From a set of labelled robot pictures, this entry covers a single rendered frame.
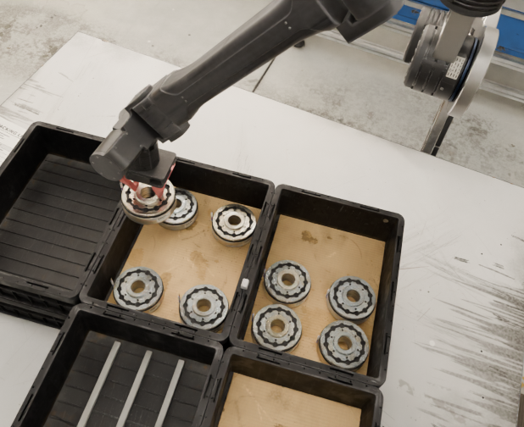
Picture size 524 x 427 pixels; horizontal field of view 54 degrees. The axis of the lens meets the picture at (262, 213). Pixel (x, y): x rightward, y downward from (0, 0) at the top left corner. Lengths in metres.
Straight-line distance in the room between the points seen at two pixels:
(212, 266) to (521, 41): 2.09
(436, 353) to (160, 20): 2.47
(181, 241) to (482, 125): 2.08
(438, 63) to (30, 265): 0.98
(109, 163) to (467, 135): 2.28
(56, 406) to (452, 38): 1.05
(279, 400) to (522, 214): 0.93
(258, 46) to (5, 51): 2.59
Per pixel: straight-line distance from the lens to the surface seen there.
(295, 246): 1.20
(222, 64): 0.66
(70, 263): 1.21
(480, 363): 1.36
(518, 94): 3.01
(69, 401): 1.09
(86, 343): 1.12
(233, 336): 0.99
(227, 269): 1.16
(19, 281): 1.10
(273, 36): 0.60
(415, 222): 1.49
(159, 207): 0.99
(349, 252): 1.22
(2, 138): 1.67
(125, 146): 0.80
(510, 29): 2.82
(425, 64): 1.19
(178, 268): 1.16
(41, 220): 1.29
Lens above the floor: 1.85
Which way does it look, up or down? 55 degrees down
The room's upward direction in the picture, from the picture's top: 8 degrees clockwise
